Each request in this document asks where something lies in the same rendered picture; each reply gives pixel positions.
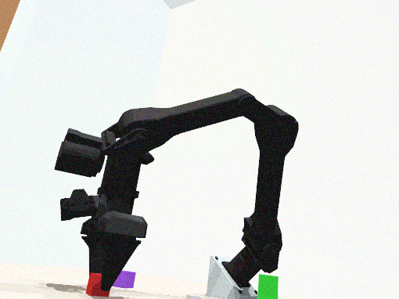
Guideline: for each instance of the purple block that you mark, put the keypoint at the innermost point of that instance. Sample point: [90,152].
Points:
[126,279]

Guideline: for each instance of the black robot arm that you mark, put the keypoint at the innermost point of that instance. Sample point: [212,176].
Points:
[143,129]

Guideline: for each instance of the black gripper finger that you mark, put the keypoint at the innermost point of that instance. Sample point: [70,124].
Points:
[95,254]
[116,253]

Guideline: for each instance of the red block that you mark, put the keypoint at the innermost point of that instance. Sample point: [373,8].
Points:
[94,286]

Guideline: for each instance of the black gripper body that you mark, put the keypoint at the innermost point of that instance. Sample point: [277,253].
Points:
[118,220]

